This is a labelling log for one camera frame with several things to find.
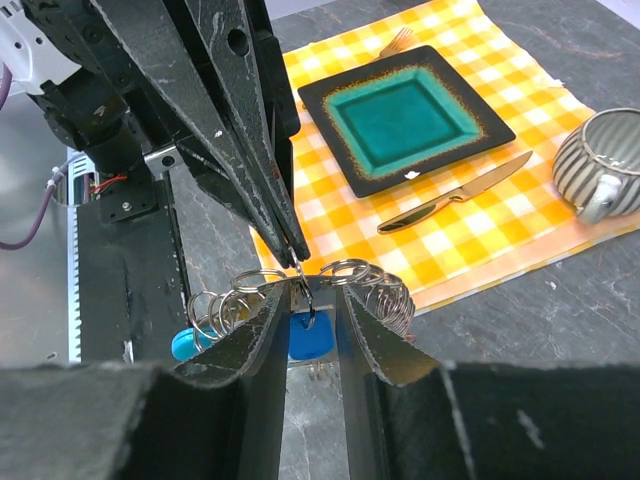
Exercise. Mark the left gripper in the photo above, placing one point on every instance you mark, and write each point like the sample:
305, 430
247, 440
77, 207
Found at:
207, 77

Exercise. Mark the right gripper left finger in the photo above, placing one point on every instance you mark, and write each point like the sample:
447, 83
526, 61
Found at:
216, 416

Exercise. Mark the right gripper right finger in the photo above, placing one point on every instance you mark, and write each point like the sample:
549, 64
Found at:
409, 416

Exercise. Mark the small blue key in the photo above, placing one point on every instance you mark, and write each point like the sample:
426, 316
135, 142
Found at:
310, 339

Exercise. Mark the keyring with keys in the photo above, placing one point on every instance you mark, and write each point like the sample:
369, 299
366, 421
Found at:
384, 294

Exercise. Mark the blue carabiner tag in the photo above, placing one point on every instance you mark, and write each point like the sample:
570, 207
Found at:
188, 343

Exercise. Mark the teal square plate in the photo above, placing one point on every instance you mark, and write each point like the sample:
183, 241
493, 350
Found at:
406, 115

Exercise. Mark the gold fork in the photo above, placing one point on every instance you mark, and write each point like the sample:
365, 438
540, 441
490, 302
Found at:
402, 41

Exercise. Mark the orange checkered cloth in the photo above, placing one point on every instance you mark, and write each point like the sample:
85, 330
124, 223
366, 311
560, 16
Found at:
516, 226

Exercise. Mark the gold knife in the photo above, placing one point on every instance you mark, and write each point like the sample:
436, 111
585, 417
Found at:
460, 194

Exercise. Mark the striped grey mug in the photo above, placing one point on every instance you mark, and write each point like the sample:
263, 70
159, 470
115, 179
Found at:
596, 168

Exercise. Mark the grey cable duct rail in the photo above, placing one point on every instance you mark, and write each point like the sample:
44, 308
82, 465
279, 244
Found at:
79, 165

